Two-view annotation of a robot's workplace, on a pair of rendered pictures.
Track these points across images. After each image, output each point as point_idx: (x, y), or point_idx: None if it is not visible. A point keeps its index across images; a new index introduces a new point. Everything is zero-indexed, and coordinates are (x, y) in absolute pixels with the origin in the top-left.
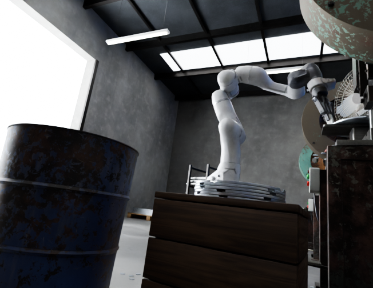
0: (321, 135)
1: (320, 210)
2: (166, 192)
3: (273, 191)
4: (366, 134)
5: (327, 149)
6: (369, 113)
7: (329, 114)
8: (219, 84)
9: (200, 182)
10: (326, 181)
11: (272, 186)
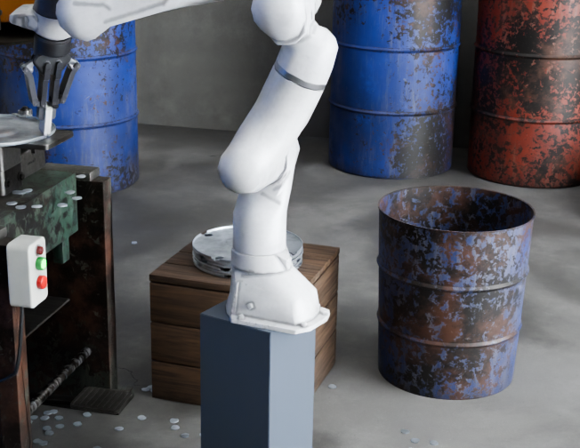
0: (48, 149)
1: (25, 337)
2: (325, 245)
3: (211, 236)
4: (30, 151)
5: (110, 183)
6: (31, 114)
7: (47, 101)
8: (314, 14)
9: (293, 236)
10: (106, 235)
11: (217, 228)
